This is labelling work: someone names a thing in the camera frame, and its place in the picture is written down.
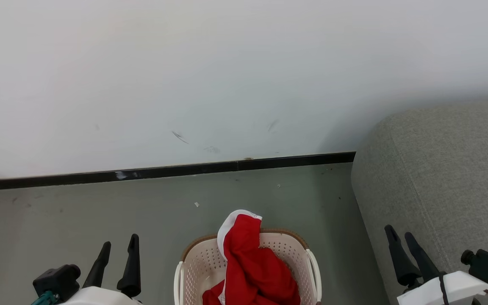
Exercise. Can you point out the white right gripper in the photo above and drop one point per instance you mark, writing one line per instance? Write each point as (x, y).
(460, 288)

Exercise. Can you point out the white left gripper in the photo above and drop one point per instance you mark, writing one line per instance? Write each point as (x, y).
(100, 297)

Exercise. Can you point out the red and white garment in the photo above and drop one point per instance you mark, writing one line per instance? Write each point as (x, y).
(213, 296)

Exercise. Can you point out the red garment with white stripe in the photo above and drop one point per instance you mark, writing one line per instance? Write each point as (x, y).
(256, 267)

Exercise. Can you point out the grey fabric sofa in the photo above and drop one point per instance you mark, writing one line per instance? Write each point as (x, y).
(447, 169)

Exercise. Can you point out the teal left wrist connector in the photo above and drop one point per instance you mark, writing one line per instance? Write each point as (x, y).
(45, 299)

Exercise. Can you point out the cream perforated laundry basket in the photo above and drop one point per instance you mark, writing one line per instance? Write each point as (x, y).
(201, 262)

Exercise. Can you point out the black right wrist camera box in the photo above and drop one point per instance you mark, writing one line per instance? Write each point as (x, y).
(487, 264)

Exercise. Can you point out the black wall baseboard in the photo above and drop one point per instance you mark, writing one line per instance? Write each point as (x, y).
(163, 171)

